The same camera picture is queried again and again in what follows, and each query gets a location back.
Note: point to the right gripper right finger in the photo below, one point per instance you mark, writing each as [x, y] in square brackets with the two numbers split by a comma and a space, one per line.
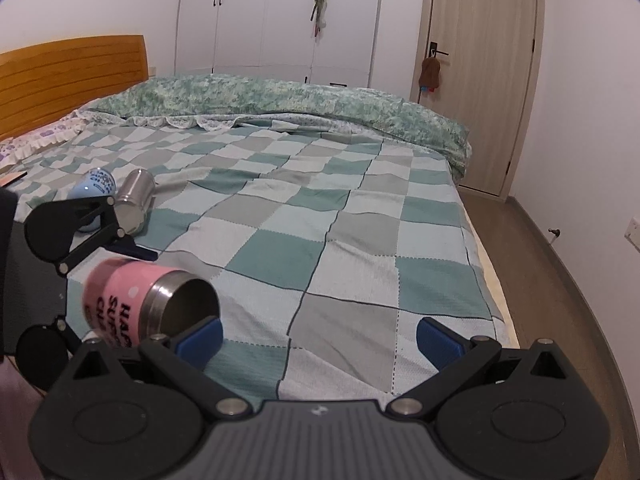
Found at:
[460, 363]

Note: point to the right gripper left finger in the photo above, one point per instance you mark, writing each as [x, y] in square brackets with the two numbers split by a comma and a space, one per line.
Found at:
[178, 362]

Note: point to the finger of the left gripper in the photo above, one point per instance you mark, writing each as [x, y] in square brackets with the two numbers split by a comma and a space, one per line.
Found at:
[135, 249]

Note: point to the pink steel cup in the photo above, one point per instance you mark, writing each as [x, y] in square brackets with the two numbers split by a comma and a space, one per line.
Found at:
[127, 300]

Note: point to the silver steel cup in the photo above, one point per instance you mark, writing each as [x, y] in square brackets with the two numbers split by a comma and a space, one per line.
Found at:
[133, 200]

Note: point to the blue cartoon cup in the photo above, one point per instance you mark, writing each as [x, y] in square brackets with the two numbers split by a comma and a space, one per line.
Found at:
[95, 182]

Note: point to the floral frilled pillow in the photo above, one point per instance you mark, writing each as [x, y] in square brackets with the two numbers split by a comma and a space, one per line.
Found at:
[17, 148]

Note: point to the pink sleeve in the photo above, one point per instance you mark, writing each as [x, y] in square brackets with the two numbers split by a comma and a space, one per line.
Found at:
[19, 401]

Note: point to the orange wooden headboard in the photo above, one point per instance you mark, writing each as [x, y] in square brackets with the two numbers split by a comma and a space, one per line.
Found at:
[42, 83]

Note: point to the green floral duvet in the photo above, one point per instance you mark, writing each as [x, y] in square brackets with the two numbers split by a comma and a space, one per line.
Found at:
[222, 98]

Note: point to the checkered green bed blanket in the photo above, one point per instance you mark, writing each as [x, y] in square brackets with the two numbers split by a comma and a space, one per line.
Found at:
[326, 242]

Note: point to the white wardrobe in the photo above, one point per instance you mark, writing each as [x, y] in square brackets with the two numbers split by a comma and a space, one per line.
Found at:
[275, 39]

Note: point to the brown plush toy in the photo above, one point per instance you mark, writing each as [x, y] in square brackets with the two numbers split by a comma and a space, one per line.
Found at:
[429, 79]

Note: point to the hanging plush ornament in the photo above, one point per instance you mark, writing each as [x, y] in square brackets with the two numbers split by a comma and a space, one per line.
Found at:
[317, 17]

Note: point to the light wooden door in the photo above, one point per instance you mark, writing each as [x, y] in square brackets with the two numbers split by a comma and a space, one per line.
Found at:
[488, 80]

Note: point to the wall socket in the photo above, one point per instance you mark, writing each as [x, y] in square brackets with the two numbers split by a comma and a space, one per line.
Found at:
[632, 233]

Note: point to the black door handle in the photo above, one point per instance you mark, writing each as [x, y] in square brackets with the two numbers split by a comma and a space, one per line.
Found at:
[433, 50]

